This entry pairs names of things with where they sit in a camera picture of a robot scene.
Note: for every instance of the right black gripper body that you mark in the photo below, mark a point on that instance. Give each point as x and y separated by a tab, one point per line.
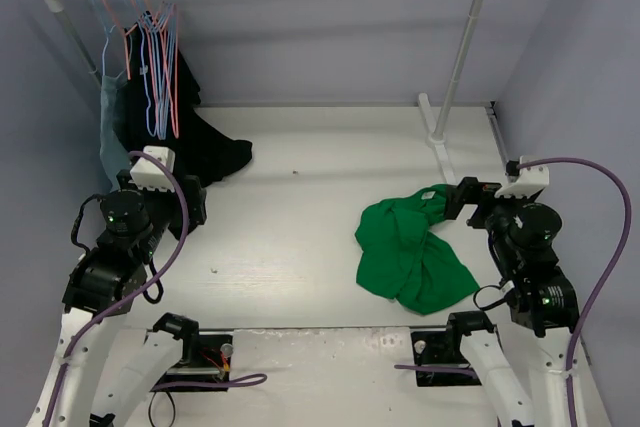
463	198

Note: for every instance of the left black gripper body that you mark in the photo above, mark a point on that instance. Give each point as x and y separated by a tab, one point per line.
195	200

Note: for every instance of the green t shirt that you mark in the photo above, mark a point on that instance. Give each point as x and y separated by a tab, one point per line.
403	260

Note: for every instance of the pink wire hanger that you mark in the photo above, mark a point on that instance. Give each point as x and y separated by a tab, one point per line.
144	57
162	33

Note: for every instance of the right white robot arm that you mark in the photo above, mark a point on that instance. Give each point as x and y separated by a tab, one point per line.
540	298

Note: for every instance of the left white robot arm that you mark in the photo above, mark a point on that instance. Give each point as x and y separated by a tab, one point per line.
100	294

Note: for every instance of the blue hanger far left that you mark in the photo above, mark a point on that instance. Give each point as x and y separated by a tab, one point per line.
109	66

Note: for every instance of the blue hanging garment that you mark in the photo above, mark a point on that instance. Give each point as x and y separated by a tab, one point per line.
113	156

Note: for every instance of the black hanging garment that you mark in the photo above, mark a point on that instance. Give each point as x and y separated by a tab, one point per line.
201	149

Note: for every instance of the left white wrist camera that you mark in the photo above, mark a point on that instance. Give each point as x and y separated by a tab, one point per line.
147	176

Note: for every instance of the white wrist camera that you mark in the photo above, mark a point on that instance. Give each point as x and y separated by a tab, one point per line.
147	176
524	183

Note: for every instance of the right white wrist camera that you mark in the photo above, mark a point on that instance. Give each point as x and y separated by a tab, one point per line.
524	183

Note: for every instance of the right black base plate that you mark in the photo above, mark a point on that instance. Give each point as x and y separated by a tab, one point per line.
432	348

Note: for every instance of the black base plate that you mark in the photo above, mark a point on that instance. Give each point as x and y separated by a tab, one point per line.
209	366
432	348

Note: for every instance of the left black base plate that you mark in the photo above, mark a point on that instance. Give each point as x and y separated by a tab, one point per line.
209	366

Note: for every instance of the blue empty wire hanger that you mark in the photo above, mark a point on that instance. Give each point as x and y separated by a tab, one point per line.
152	51

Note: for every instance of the pink empty wire hanger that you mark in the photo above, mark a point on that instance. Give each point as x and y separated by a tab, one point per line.
144	57

